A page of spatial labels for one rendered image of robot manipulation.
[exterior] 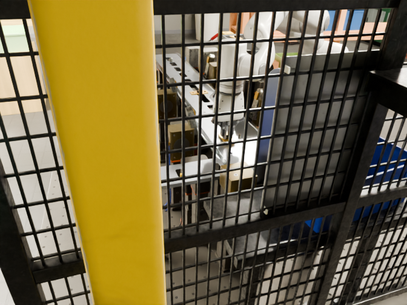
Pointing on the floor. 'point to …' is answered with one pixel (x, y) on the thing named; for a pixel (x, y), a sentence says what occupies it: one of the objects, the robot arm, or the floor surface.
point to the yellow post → (108, 138)
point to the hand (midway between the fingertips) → (227, 132)
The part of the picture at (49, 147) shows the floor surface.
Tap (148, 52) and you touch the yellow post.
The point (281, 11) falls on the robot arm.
